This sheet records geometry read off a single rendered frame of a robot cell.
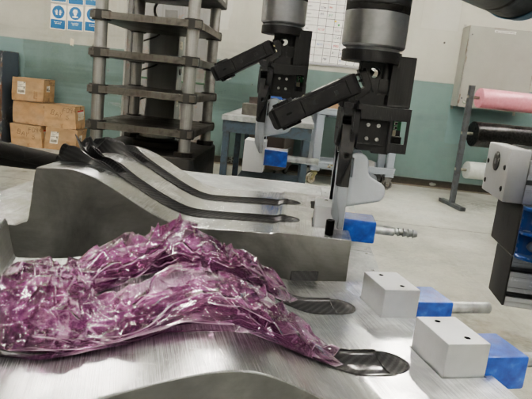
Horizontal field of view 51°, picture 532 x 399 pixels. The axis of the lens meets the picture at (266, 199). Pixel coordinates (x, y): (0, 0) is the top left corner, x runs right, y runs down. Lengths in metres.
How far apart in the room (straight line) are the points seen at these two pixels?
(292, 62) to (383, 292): 0.53
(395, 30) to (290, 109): 0.15
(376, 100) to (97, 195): 0.34
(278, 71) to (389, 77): 0.31
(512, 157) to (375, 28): 0.43
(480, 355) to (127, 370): 0.26
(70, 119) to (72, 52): 0.91
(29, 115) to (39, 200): 6.82
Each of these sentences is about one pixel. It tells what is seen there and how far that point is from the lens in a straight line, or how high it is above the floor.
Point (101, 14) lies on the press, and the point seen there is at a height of 1.45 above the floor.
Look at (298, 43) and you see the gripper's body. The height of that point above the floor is 1.13.
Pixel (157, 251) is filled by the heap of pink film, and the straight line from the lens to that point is 0.48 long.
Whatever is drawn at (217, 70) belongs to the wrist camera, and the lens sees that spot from 0.99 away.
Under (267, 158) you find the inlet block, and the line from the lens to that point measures 0.98.
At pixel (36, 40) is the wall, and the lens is 7.90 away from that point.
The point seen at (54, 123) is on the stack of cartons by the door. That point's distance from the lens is 7.40.
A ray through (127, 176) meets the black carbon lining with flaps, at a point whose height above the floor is 0.92.
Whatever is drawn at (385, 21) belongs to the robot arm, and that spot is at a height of 1.14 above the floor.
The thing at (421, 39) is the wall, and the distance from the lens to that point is 7.29.
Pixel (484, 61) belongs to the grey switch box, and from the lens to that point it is 7.13.
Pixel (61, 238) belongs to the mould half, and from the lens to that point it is 0.71.
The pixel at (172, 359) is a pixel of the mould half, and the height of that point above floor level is 0.89.
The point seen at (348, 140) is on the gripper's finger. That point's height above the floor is 1.00.
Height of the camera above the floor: 1.05
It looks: 11 degrees down
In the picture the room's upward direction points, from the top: 6 degrees clockwise
